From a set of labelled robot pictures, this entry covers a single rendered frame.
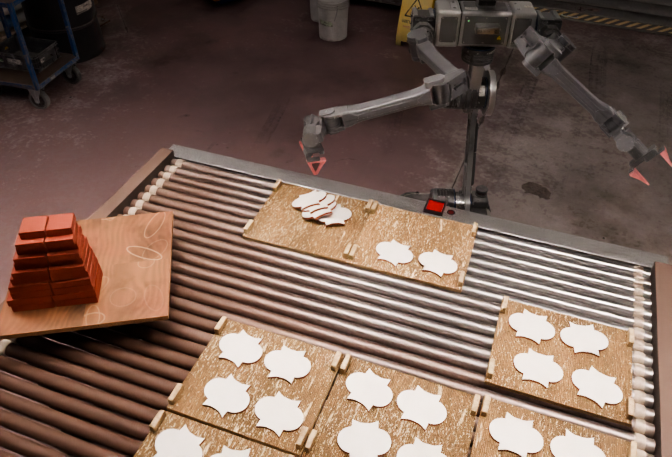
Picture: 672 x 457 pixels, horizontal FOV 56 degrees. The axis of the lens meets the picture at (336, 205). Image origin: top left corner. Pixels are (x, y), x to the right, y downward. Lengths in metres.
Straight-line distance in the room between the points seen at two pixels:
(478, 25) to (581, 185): 2.04
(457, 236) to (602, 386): 0.73
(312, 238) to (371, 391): 0.69
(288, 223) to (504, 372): 0.96
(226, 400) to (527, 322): 0.97
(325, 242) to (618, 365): 1.04
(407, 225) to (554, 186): 2.09
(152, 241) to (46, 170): 2.47
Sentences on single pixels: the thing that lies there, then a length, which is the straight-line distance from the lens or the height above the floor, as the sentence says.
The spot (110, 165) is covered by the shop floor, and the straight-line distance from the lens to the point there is 4.54.
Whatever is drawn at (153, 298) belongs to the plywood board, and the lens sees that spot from 2.06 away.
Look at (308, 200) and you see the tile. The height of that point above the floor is 0.97.
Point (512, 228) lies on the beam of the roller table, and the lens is 2.51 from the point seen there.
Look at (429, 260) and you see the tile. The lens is 2.27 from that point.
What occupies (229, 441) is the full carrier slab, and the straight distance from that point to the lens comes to 1.84.
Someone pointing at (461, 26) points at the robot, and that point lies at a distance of 2.67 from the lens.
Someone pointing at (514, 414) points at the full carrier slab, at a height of 0.94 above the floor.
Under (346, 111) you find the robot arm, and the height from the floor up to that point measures 1.40.
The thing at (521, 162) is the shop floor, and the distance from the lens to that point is 4.52.
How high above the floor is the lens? 2.51
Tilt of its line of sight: 39 degrees down
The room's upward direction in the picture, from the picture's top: straight up
